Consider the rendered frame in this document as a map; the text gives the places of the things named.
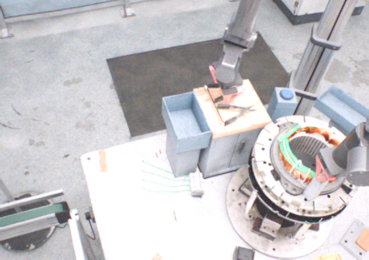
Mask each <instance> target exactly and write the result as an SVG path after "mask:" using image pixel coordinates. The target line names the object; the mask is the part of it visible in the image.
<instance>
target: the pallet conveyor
mask: <svg viewBox="0 0 369 260"><path fill-rule="evenodd" d="M62 195H64V192H63V189H60V190H56V191H53V192H49V193H44V194H40V195H36V196H33V197H27V198H25V199H21V200H18V201H12V202H9V203H5V204H3V205H0V212H1V211H5V210H7V209H14V208H17V207H20V206H22V205H28V204H31V203H35V202H38V201H44V200H47V199H51V198H53V197H59V196H62ZM64 222H66V223H67V224H68V226H69V228H70V232H71V239H72V245H73V249H74V252H75V255H76V260H96V256H95V254H94V251H93V249H92V247H91V244H90V241H89V239H88V237H87V234H86V231H85V229H84V227H83V224H82V221H81V219H80V216H79V214H78V210H77V209H73V210H72V213H70V209H69V206H68V204H67V202H66V201H61V202H59V203H54V204H51V205H45V206H43V207H39V208H36V209H30V210H28V211H24V212H21V213H15V214H13V215H9V216H4V217H1V218H0V241H1V240H6V239H8V238H12V237H14V236H16V237H17V236H20V235H23V234H26V233H27V234H28V233H30V232H34V231H37V230H42V229H44V228H49V227H50V226H56V225H59V224H63V223H64Z"/></svg>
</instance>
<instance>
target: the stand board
mask: <svg viewBox="0 0 369 260"><path fill-rule="evenodd" d="M243 81H244V83H243V84H244V85H243V86H241V87H242V88H243V89H246V90H244V93H242V94H241V95H239V96H238V97H236V98H235V99H234V100H233V101H232V102H231V103H230V105H233V106H238V107H249V106H251V105H254V106H253V107H252V108H250V109H256V110H257V111H247V112H246V117H245V118H244V117H243V116H240V117H239V118H238V119H236V121H234V122H232V123H230V124H227V125H225V127H226V129H225V130H223V127H222V125H221V123H220V121H219V119H218V117H217V113H216V111H215V109H214V107H213V105H212V103H211V101H210V99H209V97H208V95H207V93H206V91H205V88H197V89H193V91H194V92H195V94H196V96H197V98H198V101H199V103H200V106H201V108H202V110H203V112H204V114H205V116H206V118H207V120H208V123H209V125H210V128H211V129H212V138H213V139H214V138H219V137H222V136H228V135H231V134H236V133H240V132H246V131H249V130H253V129H257V128H262V127H266V126H267V125H268V124H269V123H271V122H272V120H271V118H270V116H269V115H268V113H267V112H266V110H265V109H264V106H263V105H262V103H261V101H260V100H259V98H258V96H257V94H256V92H255V91H254V89H253V87H252V85H251V84H250V82H249V80H248V79H246V80H243ZM208 90H209V92H210V94H211V96H212V98H213V100H214V101H215V99H216V98H217V97H220V96H222V94H221V89H220V88H208ZM217 104H225V102H224V100H222V101H220V102H218V103H215V105H216V106H217ZM218 111H219V114H220V116H221V118H222V120H223V122H225V120H227V119H229V118H231V117H233V116H236V115H238V114H239V113H240V112H241V110H238V109H237V110H234V109H230V108H229V109H218Z"/></svg>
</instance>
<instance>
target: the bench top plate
mask: <svg viewBox="0 0 369 260"><path fill-rule="evenodd" d="M165 144H166V134H162V135H158V136H154V137H151V138H146V139H143V140H138V141H135V142H130V143H126V144H123V145H115V146H112V147H108V148H105V149H104V150H105V156H106V163H107V172H100V166H99V156H98V151H99V150H102V149H99V150H97V151H92V152H89V153H85V154H83V155H81V156H80V159H81V161H82V167H83V170H84V175H85V179H86V183H87V187H88V193H89V196H90V201H91V204H92V209H93V212H94V217H95V221H96V225H97V229H98V234H99V238H100V242H101V244H102V248H103V252H104V255H105V260H150V259H151V258H152V257H153V256H154V255H155V254H156V253H157V252H158V253H159V254H160V255H161V256H162V257H163V259H162V260H233V253H234V250H235V248H236V247H237V246H239V247H247V248H250V249H254V248H253V247H252V246H250V245H248V244H247V243H246V242H245V241H244V240H243V238H241V237H240V236H239V234H238V233H237V231H236V230H235V229H234V228H233V225H232V224H231V221H230V220H229V216H228V212H227V207H226V193H227V187H228V185H229V183H230V181H231V179H232V177H233V175H234V174H235V173H236V171H235V172H230V173H227V174H223V175H220V176H215V177H212V178H208V179H205V180H204V188H205V192H204V195H203V196H202V197H203V199H193V198H192V196H191V192H190V191H182V192H179V191H181V190H190V186H189V185H190V182H189V181H174V180H189V176H182V177H178V178H174V176H173V174H171V173H173V172H172V170H171V166H170V164H169V161H168V158H167V154H166V147H165ZM141 160H142V161H141ZM143 161H145V162H147V163H149V164H151V165H154V166H156V167H154V166H151V165H149V164H147V163H145V162H143ZM157 167H159V168H161V169H163V170H161V169H159V168H157ZM140 170H141V171H140ZM164 170H167V171H169V172H166V171H164ZM142 171H146V172H142ZM147 172H151V173H154V174H151V173H147ZM170 172H171V173H170ZM155 174H158V175H160V176H158V175H155ZM161 176H164V177H166V178H170V179H173V180H170V179H166V178H164V177H161ZM147 180H148V181H147ZM150 181H151V182H150ZM156 182H157V183H156ZM162 184H165V185H168V186H164V185H162ZM183 185H188V186H183ZM142 188H145V189H147V190H144V189H142ZM148 190H152V191H173V192H151V191H148ZM175 192H177V193H175ZM356 219H358V220H359V221H360V222H362V223H364V224H365V225H366V226H367V227H368V228H369V186H366V187H362V186H360V188H359V189H358V191H357V193H356V195H355V196H354V197H353V198H351V200H350V202H349V204H348V205H347V207H346V209H345V210H344V211H343V212H342V213H340V214H339V215H338V216H337V217H335V218H334V219H333V226H332V229H331V233H330V235H329V237H328V238H327V240H326V241H325V242H324V243H323V244H322V245H321V246H320V248H319V249H317V250H316V251H313V252H312V253H309V254H308V255H305V256H302V257H296V258H293V259H283V258H278V257H272V256H269V255H266V254H265V253H262V252H259V251H258V250H256V249H254V250H255V253H254V260H312V259H315V258H317V257H320V256H323V255H325V254H328V253H333V255H335V254H338V253H340V256H341V258H342V260H358V259H357V258H356V257H353V255H352V254H351V253H349V252H348V251H347V250H346V249H345V248H343V247H342V246H341V245H339V244H338V243H339V241H340V240H341V239H342V237H343V236H344V235H345V233H346V232H347V231H348V229H349V228H350V226H351V225H352V223H353V222H354V221H355V220H356ZM341 248H342V249H341ZM226 250H227V251H226ZM227 252H228V253H227Z"/></svg>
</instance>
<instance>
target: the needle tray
mask: <svg viewBox="0 0 369 260"><path fill-rule="evenodd" d="M313 107H314V108H315V109H317V110H318V111H319V112H321V113H322V114H324V115H325V116H327V117H328V118H330V119H331V120H330V121H329V123H328V124H329V125H328V128H331V129H332V127H334V128H335V129H337V130H338V131H340V133H342V134H343V135H344V136H345V137H347V135H348V134H349V133H350V132H351V131H353V129H354V128H355V126H356V125H357V124H359V123H360V122H366V116H368V115H369V109H368V108H367V107H366V106H364V105H363V104H362V103H361V102H359V101H357V100H355V99H354V98H352V97H351V96H349V95H348V94H347V93H345V92H344V91H343V90H341V89H339V88H338V87H337V86H336V85H334V84H332V85H330V87H329V88H328V89H327V90H326V91H325V92H323V93H322V94H321V95H320V96H319V97H317V99H316V100H315V102H314V104H313Z"/></svg>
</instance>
